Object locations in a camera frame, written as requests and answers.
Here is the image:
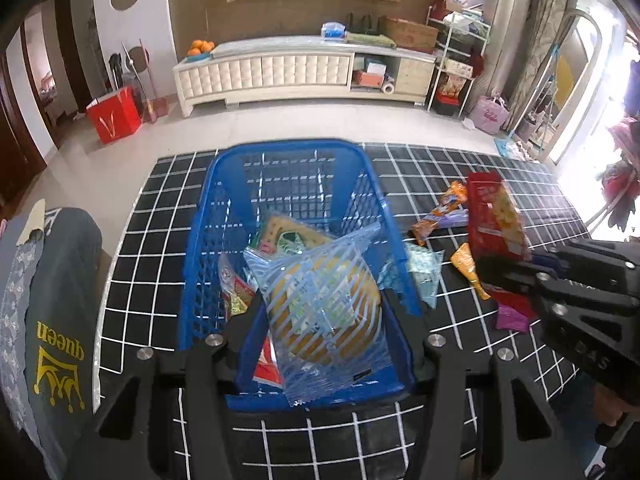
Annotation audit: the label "patterned beige curtain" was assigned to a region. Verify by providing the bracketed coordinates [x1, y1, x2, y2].
[504, 0, 582, 137]

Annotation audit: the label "red paper bag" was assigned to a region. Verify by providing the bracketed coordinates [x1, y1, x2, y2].
[85, 85, 143, 145]

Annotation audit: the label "black checked tablecloth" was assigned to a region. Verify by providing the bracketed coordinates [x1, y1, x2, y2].
[95, 142, 622, 480]

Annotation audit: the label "white tufted media cabinet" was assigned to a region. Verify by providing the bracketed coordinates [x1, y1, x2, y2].
[172, 35, 437, 119]

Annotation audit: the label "yellow orange snack packet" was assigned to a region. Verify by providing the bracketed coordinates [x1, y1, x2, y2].
[449, 242, 492, 301]

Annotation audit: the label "arched floor mirror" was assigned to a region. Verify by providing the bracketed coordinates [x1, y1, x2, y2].
[529, 10, 604, 162]

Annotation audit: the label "dark wooden door frame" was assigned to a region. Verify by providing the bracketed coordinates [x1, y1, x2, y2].
[19, 0, 94, 127]

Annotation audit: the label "grey cushion with crown print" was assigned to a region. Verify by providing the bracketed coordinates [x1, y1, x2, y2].
[0, 205, 104, 467]

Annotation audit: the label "light blue snack packet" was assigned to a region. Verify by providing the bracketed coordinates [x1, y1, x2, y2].
[377, 242, 445, 309]

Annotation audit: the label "blue plastic basket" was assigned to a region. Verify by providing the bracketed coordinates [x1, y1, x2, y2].
[178, 138, 426, 414]

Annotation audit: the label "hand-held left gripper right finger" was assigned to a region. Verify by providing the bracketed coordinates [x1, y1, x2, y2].
[380, 287, 576, 480]

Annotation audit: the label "orange red snack packet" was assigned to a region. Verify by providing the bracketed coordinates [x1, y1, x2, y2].
[219, 254, 259, 317]

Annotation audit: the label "broom with dustpan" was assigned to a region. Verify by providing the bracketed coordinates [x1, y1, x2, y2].
[137, 39, 170, 125]

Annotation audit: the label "green white biscuit packet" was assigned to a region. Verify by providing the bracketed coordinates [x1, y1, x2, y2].
[276, 227, 337, 257]

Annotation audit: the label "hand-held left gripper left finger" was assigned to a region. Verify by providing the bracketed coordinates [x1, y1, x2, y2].
[75, 287, 271, 480]

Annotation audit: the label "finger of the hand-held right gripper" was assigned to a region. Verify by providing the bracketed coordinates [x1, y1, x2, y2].
[475, 254, 640, 312]
[530, 239, 640, 273]

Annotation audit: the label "clear blue striped pastry packet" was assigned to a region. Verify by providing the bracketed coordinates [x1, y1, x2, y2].
[243, 220, 394, 406]

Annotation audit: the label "purple wafer bar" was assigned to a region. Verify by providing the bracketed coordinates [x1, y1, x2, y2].
[431, 210, 471, 231]

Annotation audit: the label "red clothes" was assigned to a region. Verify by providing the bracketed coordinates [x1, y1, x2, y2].
[599, 115, 640, 232]

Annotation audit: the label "black router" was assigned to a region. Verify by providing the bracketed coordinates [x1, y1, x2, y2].
[347, 11, 384, 35]

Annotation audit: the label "cardboard box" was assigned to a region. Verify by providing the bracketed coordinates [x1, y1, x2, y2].
[383, 17, 440, 54]

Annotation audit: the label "blue handled mop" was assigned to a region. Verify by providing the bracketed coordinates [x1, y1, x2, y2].
[493, 45, 561, 159]

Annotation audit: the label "folded green cloth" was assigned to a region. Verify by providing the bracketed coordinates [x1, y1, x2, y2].
[344, 32, 396, 50]

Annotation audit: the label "silver standing air conditioner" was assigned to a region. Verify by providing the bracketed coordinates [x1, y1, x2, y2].
[487, 0, 539, 107]

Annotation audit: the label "purple snack packet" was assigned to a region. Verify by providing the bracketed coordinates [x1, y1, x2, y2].
[496, 305, 532, 333]

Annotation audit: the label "red white snack packet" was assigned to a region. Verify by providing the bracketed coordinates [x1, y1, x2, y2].
[252, 336, 282, 387]

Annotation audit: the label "pink tote bag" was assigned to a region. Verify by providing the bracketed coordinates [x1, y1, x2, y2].
[472, 95, 511, 135]

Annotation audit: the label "orange long snack packet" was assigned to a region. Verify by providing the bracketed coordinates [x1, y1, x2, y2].
[411, 181, 469, 247]

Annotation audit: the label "orange box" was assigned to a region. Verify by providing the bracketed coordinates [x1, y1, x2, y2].
[352, 70, 385, 89]

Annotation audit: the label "white metal shelf rack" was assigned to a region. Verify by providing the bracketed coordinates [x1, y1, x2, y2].
[424, 4, 494, 116]

